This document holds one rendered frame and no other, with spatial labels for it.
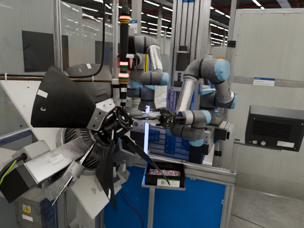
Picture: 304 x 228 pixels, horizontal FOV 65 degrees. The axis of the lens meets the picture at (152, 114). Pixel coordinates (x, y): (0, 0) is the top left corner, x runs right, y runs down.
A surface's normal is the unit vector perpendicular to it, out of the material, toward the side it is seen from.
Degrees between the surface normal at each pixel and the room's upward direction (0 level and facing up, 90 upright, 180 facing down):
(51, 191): 102
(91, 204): 50
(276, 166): 90
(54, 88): 76
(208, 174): 90
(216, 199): 90
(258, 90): 90
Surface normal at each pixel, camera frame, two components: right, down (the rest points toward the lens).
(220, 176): -0.33, 0.21
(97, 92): 0.12, -0.48
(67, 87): 0.73, -0.05
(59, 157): 0.76, -0.53
